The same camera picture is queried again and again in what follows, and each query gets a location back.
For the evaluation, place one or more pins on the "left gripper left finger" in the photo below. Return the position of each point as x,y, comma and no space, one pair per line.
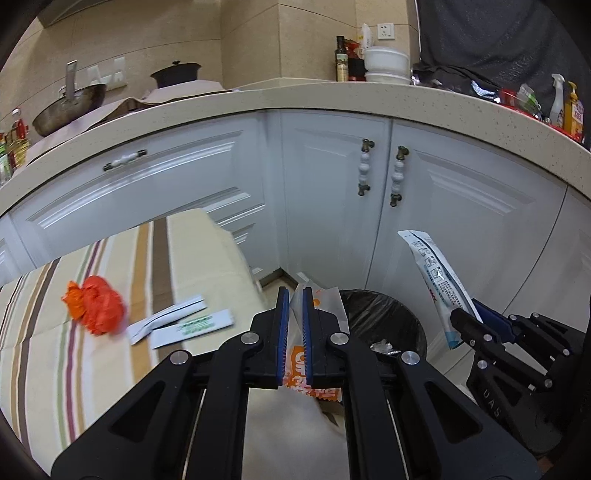
186,418

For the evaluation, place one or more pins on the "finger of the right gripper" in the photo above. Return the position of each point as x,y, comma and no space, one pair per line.
471,330
500,324

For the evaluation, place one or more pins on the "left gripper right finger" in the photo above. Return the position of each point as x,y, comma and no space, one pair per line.
404,419

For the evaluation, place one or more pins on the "white blue toothpaste tube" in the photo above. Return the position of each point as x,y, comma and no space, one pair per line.
445,287

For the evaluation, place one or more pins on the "white green printed sleeve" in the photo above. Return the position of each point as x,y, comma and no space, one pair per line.
189,329

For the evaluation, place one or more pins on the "plain white paper sleeve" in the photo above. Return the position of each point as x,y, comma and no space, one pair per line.
139,330

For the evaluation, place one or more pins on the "large orange plastic bag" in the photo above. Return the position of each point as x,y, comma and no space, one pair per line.
95,304

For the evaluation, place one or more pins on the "orange white snack wrapper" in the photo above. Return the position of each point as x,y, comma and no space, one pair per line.
328,300

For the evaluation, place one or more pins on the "black lined trash bin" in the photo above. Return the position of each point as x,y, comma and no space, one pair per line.
379,319

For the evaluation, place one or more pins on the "red tray with packets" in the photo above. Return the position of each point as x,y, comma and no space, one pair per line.
526,102

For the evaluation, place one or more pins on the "yellow label bottle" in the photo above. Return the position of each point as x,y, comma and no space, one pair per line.
574,115

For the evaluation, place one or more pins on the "white spray bottle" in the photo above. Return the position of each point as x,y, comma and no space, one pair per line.
556,115

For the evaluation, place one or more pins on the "stacked white bowls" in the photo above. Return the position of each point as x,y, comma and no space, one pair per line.
387,65

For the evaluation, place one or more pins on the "dark olive oil bottle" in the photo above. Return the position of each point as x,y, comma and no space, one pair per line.
341,60

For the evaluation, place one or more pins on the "red cap oil bottle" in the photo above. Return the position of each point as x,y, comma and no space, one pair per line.
19,138

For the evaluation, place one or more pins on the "steel wok pan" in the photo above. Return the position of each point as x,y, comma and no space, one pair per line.
73,104

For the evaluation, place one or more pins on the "black cooking pot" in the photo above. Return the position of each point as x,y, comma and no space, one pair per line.
176,73

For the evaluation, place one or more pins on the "right door beaded handle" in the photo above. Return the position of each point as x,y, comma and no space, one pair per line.
398,175

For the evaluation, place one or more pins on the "door beaded handle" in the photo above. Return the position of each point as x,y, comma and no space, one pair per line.
398,175
364,167

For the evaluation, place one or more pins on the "left door beaded handle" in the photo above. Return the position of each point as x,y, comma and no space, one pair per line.
364,167

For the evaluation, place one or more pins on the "white drawer handle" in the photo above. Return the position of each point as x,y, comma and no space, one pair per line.
124,159

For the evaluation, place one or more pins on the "white wall socket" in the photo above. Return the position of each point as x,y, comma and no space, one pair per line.
386,31

